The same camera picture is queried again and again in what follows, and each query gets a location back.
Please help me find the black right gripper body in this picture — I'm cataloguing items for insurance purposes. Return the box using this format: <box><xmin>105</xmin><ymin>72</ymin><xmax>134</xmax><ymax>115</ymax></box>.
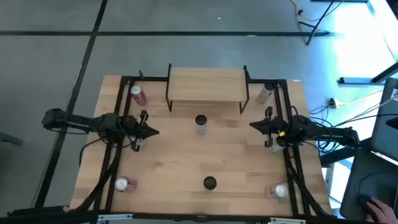
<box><xmin>264</xmin><ymin>106</ymin><xmax>292</xmax><ymax>148</ymax></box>

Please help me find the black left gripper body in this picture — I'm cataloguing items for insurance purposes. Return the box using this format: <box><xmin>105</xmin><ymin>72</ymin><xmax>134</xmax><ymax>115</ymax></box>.
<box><xmin>125</xmin><ymin>110</ymin><xmax>149</xmax><ymax>152</ymax></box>

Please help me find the white Celsius can black lid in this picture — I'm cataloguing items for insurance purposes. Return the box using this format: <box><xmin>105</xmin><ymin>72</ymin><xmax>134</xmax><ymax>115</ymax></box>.
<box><xmin>203</xmin><ymin>176</ymin><xmax>218</xmax><ymax>191</ymax></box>
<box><xmin>256</xmin><ymin>82</ymin><xmax>275</xmax><ymax>105</ymax></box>
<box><xmin>267</xmin><ymin>136</ymin><xmax>289</xmax><ymax>155</ymax></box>
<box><xmin>195</xmin><ymin>114</ymin><xmax>208</xmax><ymax>136</ymax></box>

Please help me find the red cola can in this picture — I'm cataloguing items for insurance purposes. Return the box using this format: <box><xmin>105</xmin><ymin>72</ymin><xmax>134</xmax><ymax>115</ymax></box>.
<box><xmin>114</xmin><ymin>176</ymin><xmax>138</xmax><ymax>193</ymax></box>
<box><xmin>129</xmin><ymin>85</ymin><xmax>149</xmax><ymax>106</ymax></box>

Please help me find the white and red soda can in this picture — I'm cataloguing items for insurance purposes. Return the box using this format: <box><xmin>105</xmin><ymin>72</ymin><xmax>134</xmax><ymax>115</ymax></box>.
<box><xmin>267</xmin><ymin>182</ymin><xmax>289</xmax><ymax>200</ymax></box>

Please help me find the black desk foot bar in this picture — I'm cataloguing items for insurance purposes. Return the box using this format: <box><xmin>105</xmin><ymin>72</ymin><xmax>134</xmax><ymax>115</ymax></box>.
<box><xmin>319</xmin><ymin>136</ymin><xmax>374</xmax><ymax>167</ymax></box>
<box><xmin>338</xmin><ymin>62</ymin><xmax>398</xmax><ymax>85</ymax></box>

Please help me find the grey desk top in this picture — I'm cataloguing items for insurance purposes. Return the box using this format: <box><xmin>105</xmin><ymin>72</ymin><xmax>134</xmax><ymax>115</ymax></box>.
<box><xmin>339</xmin><ymin>147</ymin><xmax>398</xmax><ymax>224</ymax></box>

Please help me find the black tripod stand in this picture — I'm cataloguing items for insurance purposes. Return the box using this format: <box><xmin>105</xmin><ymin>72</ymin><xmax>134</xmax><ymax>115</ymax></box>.
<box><xmin>297</xmin><ymin>0</ymin><xmax>336</xmax><ymax>47</ymax></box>

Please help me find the black computer mouse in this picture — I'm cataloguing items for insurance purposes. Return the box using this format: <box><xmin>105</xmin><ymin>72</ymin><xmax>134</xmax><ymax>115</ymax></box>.
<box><xmin>357</xmin><ymin>194</ymin><xmax>374</xmax><ymax>213</ymax></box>

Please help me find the grey chair leg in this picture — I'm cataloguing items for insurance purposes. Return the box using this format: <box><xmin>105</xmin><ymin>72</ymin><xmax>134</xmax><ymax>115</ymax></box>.
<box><xmin>0</xmin><ymin>132</ymin><xmax>24</xmax><ymax>146</ymax></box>

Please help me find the black orange bar clamp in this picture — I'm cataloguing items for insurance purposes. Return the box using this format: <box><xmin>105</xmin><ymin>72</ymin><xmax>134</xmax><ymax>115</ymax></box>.
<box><xmin>6</xmin><ymin>204</ymin><xmax>72</xmax><ymax>218</ymax></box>

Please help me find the person's hand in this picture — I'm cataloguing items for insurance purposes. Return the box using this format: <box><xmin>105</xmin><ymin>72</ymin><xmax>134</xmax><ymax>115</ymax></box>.
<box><xmin>365</xmin><ymin>197</ymin><xmax>398</xmax><ymax>224</ymax></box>

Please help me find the black coiled cable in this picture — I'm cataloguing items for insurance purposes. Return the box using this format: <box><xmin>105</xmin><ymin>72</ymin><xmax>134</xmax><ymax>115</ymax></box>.
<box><xmin>315</xmin><ymin>136</ymin><xmax>340</xmax><ymax>154</ymax></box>

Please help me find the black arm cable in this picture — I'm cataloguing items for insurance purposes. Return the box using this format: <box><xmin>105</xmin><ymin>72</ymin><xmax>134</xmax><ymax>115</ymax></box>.
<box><xmin>78</xmin><ymin>136</ymin><xmax>108</xmax><ymax>167</ymax></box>

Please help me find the wooden shelf black metal frame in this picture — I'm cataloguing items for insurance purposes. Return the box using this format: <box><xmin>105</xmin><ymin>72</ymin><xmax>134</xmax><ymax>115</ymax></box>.
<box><xmin>164</xmin><ymin>63</ymin><xmax>251</xmax><ymax>114</ymax></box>

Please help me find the yellow floor cable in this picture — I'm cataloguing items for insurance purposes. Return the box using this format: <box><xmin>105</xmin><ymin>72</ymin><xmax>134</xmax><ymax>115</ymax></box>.
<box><xmin>289</xmin><ymin>0</ymin><xmax>318</xmax><ymax>23</ymax></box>

